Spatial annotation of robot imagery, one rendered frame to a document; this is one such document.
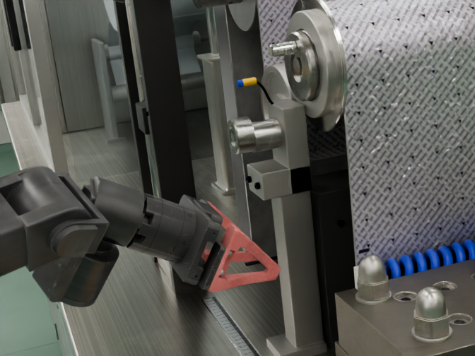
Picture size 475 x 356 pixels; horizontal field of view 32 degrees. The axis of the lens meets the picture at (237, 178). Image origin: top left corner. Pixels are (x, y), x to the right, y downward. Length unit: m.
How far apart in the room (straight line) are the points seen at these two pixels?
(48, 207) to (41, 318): 2.75
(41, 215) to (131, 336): 0.43
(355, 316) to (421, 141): 0.21
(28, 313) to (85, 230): 2.80
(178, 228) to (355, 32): 0.27
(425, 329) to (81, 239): 0.31
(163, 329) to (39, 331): 2.25
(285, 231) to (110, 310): 0.35
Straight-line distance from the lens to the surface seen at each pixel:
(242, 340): 1.08
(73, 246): 0.75
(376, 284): 0.84
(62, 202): 0.74
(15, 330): 3.42
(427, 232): 0.95
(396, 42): 0.88
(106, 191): 0.79
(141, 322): 1.17
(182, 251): 0.82
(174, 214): 0.82
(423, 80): 0.90
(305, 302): 1.00
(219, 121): 1.62
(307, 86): 0.88
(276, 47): 0.89
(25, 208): 0.75
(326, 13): 0.86
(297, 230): 0.97
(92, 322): 1.19
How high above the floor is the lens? 1.40
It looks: 17 degrees down
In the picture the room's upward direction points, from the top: 7 degrees counter-clockwise
